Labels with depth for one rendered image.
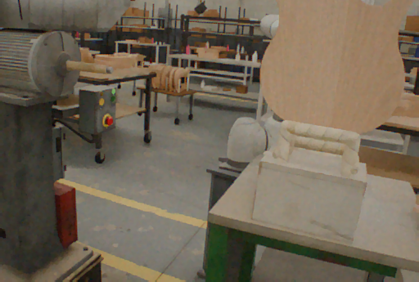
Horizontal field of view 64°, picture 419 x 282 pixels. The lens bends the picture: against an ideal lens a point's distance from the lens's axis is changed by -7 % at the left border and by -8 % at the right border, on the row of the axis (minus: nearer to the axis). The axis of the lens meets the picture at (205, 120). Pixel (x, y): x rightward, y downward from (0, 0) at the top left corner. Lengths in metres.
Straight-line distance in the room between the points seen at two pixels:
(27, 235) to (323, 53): 1.41
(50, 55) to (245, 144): 1.03
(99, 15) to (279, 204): 0.75
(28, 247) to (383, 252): 1.42
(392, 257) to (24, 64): 1.32
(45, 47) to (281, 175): 0.93
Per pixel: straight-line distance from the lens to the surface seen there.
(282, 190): 0.94
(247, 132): 1.84
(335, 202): 0.93
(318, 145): 1.06
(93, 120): 1.63
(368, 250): 0.98
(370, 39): 0.89
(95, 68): 1.32
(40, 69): 1.38
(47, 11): 1.27
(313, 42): 0.90
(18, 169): 1.61
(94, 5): 1.14
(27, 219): 1.71
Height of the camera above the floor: 1.41
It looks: 14 degrees down
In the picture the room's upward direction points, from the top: 5 degrees clockwise
